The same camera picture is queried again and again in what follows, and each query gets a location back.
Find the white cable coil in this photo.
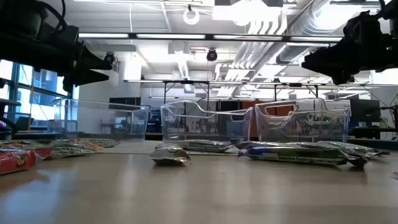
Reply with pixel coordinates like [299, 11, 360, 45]
[182, 7, 201, 26]

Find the black overhead camera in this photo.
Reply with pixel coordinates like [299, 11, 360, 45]
[206, 48, 218, 63]

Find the black round ceiling sensor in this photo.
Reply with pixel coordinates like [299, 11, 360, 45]
[104, 51, 116, 66]

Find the clear plastic bin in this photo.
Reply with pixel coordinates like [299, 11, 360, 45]
[160, 99, 254, 144]
[49, 98, 150, 141]
[254, 98, 351, 144]

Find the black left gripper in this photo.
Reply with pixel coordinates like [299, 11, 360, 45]
[0, 25, 113, 93]

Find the black computer monitor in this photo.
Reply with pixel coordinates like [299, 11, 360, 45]
[349, 98, 382, 124]

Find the orange cabinet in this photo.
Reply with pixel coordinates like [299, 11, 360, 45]
[242, 100, 295, 138]

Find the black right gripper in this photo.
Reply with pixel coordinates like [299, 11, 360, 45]
[300, 11, 398, 86]

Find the black beam with light strips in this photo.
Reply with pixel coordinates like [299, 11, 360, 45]
[77, 32, 345, 44]

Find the silver ventilation duct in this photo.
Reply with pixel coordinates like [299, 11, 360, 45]
[275, 0, 352, 65]

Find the black background desk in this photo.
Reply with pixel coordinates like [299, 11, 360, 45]
[351, 126, 398, 141]

